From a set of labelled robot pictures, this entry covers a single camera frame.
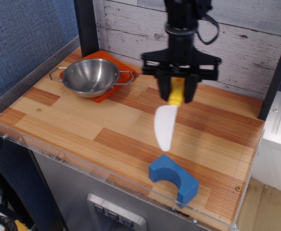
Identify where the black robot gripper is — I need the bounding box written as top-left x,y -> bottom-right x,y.
141,31 -> 222,103

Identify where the yellow handled white toy knife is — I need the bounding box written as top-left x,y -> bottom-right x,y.
154,77 -> 185,152

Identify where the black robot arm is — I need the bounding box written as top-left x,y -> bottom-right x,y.
141,0 -> 222,103

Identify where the yellow and black object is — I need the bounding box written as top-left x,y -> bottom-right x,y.
0,215 -> 29,231

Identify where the blue arch shaped block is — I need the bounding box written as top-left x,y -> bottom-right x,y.
148,154 -> 200,208

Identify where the silver button control panel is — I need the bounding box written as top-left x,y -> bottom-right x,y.
87,193 -> 147,231

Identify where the clear acrylic front guard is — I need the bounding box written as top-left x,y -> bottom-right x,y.
0,123 -> 237,231

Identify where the stainless steel two-handled bowl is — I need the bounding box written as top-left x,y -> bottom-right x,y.
49,58 -> 134,98

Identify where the black right vertical post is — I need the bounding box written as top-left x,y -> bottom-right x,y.
258,56 -> 281,121

